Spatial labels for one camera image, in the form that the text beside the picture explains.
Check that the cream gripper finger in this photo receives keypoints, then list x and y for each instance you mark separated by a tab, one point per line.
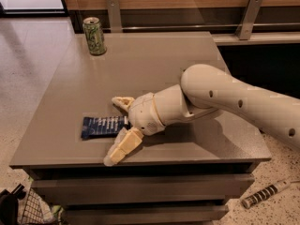
123	103
126	141

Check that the white rounded gripper body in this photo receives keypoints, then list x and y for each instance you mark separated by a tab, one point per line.
142	113

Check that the blue rxbar blueberry wrapper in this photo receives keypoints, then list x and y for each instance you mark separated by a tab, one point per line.
103	127

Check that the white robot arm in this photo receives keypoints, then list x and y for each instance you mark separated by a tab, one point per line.
204	89

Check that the green soda can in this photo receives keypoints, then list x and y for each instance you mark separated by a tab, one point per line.
94	35

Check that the upper grey drawer front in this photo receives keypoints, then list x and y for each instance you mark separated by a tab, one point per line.
143	189

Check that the grey drawer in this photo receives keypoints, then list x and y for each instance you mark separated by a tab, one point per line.
171	215
143	189

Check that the grey drawer cabinet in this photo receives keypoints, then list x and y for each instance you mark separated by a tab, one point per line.
190	163

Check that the lower grey drawer front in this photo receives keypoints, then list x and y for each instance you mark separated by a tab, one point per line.
171	215

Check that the checkered cloth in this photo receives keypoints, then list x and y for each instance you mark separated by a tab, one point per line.
35	211

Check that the black white striped power strip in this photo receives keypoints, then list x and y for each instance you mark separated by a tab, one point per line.
265	193

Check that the left metal rail bracket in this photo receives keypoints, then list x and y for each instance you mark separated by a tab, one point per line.
114	14

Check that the metal rail bracket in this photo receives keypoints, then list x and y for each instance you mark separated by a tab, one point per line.
114	14
245	28

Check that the right metal rail bracket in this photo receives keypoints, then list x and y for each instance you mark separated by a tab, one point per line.
245	28

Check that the horizontal metal rail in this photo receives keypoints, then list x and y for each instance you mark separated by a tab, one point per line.
290	26

